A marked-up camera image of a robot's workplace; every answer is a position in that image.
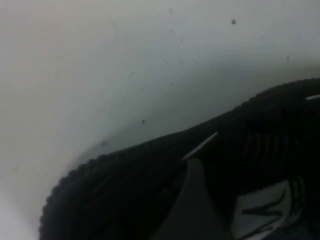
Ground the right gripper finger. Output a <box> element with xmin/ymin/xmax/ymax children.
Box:
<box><xmin>149</xmin><ymin>159</ymin><xmax>234</xmax><ymax>240</ymax></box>

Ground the black knit sneaker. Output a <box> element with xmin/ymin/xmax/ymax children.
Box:
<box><xmin>38</xmin><ymin>77</ymin><xmax>320</xmax><ymax>240</ymax></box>

